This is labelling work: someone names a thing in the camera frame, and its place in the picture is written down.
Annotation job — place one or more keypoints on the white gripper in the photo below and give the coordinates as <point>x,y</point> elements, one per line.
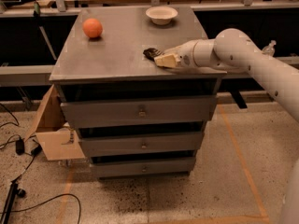
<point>183,55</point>

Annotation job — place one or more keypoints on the dark rxbar chocolate wrapper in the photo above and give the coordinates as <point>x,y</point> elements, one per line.
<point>152,53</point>

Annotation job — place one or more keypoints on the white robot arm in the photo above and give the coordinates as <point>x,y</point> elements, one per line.
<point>233,49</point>

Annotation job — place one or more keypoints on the white bowl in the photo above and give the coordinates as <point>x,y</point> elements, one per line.
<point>161,15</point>

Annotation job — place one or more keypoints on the top grey drawer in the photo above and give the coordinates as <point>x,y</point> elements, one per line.
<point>112,113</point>

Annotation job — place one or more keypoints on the grey drawer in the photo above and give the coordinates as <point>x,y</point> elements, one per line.
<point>112,113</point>
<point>149,167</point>
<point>139,144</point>

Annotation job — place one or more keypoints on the grey drawer cabinet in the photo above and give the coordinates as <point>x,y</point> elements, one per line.
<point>113,67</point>

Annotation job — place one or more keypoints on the middle grey drawer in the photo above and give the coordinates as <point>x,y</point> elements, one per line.
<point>139,144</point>

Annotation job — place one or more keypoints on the orange fruit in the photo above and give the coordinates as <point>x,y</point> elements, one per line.
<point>92,28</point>

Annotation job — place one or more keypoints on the clear plastic bottle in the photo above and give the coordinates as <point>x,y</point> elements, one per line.
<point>270,48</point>

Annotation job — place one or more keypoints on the bottom grey drawer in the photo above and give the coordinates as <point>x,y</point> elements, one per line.
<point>149,167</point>

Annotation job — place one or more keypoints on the brown cardboard box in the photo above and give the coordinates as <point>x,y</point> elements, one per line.
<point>58,140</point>

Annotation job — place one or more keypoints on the black power adapter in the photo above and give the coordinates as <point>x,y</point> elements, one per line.
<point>19,145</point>

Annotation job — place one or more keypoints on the black stand leg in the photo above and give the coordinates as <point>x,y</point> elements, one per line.
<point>14,191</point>

